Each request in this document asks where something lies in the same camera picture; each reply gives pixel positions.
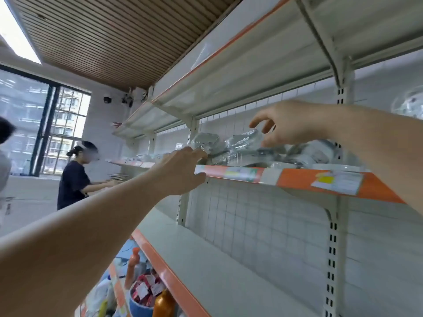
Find orange metal store shelving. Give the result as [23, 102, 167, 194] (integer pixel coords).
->
[73, 0, 423, 317]

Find person's right forearm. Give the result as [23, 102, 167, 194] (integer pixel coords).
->
[324, 102, 423, 215]

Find white ceiling mounted device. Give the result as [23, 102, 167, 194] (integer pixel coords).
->
[121, 88, 148, 108]

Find person's left forearm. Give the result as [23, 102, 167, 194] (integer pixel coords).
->
[0, 171, 173, 317]

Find long bright ceiling light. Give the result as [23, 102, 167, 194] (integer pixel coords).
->
[0, 0, 42, 65]

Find large black framed window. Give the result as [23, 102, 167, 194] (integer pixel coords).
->
[0, 64, 92, 177]

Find person's left hand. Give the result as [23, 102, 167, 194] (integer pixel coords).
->
[153, 146, 210, 197]

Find person's right hand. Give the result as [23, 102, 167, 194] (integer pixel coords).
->
[248, 99, 334, 149]

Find blue tub of red packets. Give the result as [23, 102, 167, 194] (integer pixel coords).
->
[127, 274, 167, 317]

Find soap dishes shelf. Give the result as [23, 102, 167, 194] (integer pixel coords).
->
[135, 129, 348, 170]

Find white label green arrow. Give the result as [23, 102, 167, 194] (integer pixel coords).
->
[311, 170, 364, 197]

